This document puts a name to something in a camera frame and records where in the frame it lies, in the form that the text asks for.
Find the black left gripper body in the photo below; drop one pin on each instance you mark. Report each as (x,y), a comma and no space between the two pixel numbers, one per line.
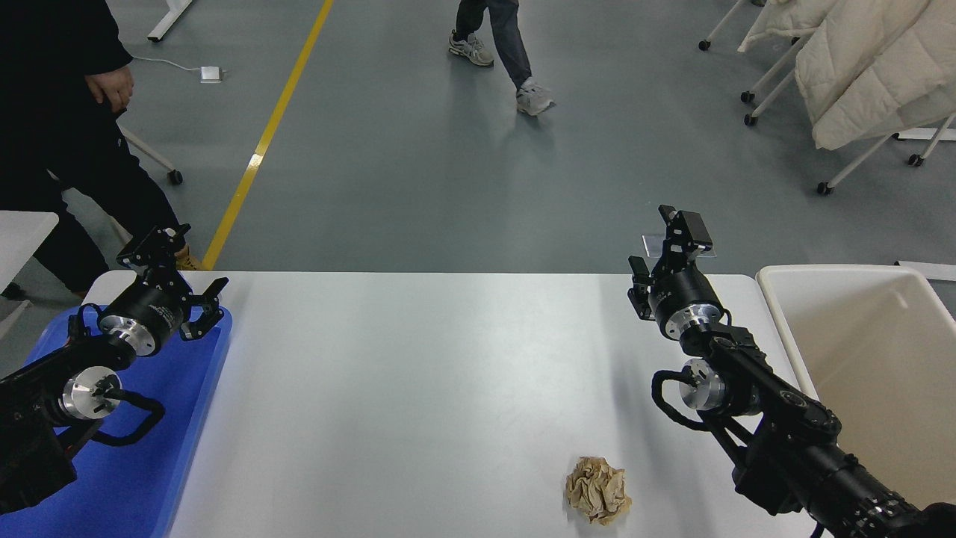
(153,308)

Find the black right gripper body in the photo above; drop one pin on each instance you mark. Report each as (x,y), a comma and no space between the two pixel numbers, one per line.
(681,293)

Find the tan paper ball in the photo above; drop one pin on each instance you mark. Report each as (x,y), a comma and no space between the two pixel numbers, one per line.
(596,491)

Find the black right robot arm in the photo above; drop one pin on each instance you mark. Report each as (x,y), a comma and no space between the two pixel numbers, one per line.
(792,448)

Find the person's left hand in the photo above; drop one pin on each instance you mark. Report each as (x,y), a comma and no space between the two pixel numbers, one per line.
(112,86)

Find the small white side table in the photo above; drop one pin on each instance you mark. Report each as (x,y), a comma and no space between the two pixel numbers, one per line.
(22,235)

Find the blue plastic tray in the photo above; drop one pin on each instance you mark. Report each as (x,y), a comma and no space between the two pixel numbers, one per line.
(134,486)

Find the person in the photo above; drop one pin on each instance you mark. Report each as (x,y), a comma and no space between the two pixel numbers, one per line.
(52,112)
(511,37)

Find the large pale plastic bin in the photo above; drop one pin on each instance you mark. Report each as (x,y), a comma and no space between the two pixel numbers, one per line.
(859,359)

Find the white power adapter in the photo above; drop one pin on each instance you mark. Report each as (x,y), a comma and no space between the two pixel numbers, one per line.
(210,74)

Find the cream padded jacket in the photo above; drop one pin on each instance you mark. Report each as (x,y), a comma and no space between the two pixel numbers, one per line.
(896,90)
(784,19)
(844,52)

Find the white desk leg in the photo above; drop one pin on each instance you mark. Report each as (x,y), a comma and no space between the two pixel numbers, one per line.
(170,19)

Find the white flat board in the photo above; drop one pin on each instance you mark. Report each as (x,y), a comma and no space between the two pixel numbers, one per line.
(930,270)

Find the white floor base bar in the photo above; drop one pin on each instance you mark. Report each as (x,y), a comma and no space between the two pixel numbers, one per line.
(926,134)

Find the grey chair with white frame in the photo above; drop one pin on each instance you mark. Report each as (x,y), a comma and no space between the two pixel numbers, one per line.
(153,155)

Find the white wheeled chair frame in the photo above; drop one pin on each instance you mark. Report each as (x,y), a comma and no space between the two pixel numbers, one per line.
(859,161)
(769,76)
(721,25)

